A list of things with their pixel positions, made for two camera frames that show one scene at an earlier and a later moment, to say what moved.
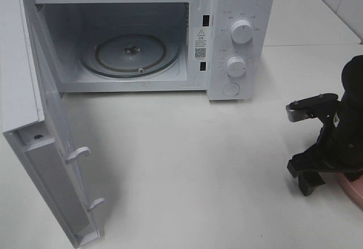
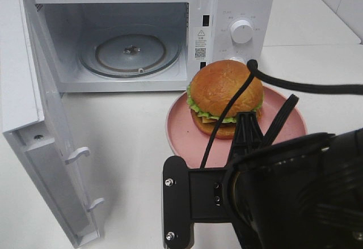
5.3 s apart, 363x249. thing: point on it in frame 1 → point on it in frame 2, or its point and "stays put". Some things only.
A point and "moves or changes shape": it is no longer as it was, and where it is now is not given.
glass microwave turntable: [130, 52] stays put
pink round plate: [354, 188] moves or changes shape
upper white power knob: [242, 31] stays put
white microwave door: [35, 120] stays put
